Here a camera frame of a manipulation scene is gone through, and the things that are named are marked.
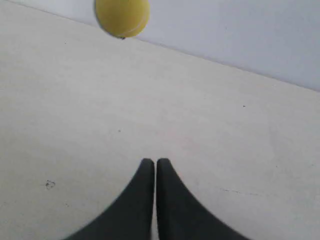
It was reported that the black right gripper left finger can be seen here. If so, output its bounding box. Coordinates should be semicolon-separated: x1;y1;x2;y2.
66;158;155;240

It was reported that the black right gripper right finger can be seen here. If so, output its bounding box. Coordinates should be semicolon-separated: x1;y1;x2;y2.
156;158;247;240

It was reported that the yellow tennis ball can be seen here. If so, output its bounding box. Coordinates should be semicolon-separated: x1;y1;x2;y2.
94;0;150;39

